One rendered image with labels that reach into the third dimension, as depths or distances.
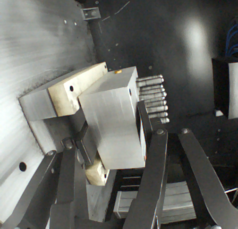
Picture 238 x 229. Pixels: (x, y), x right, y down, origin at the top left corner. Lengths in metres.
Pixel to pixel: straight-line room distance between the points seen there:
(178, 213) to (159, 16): 0.51
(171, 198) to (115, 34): 0.45
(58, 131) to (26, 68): 0.10
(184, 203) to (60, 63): 0.38
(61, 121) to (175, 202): 0.30
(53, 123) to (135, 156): 0.12
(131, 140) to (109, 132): 0.02
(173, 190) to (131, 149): 0.25
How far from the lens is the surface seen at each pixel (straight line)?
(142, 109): 0.16
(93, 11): 0.47
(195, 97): 0.49
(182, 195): 0.39
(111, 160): 0.18
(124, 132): 0.15
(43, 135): 0.20
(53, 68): 0.25
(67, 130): 0.24
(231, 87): 0.23
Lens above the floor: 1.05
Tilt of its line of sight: 14 degrees down
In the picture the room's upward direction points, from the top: 81 degrees clockwise
